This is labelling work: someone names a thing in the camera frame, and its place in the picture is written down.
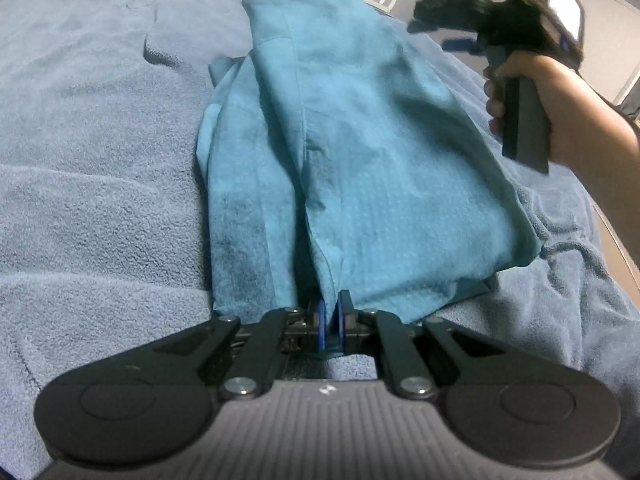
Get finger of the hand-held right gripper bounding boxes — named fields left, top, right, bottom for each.
left=407, top=0, right=496, bottom=34
left=442, top=38, right=482, bottom=54

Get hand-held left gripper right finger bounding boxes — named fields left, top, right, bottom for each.
left=335, top=289, right=506, bottom=402

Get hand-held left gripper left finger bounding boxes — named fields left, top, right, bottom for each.
left=150, top=299, right=329, bottom=402

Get teal drawstring pants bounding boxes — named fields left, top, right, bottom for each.
left=195, top=0, right=546, bottom=326

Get person's right forearm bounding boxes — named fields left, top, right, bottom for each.
left=595, top=95, right=640, bottom=177

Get person's right hand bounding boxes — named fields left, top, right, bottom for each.
left=483, top=52, right=609, bottom=166

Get blue fleece blanket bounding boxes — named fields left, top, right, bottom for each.
left=0, top=0, right=640, bottom=480

